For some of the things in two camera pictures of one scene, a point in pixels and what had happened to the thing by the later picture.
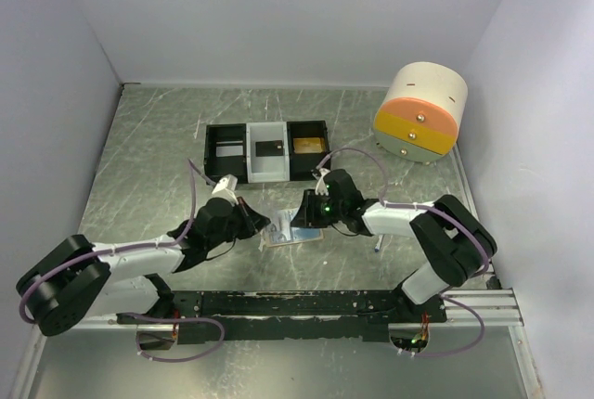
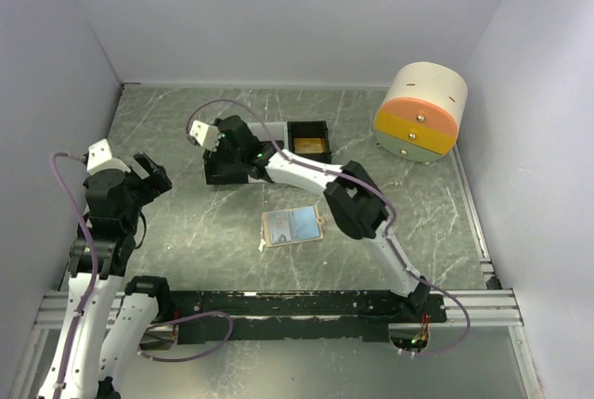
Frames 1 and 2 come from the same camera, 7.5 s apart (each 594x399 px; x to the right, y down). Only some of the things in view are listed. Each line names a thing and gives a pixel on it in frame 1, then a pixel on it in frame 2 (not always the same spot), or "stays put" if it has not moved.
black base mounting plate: x=291 y=316 stays put
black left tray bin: x=225 y=152 stays put
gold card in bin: x=309 y=145 stays put
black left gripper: x=252 y=221 → x=158 y=179
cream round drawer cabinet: x=419 y=116 stays put
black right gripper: x=306 y=216 → x=221 y=141
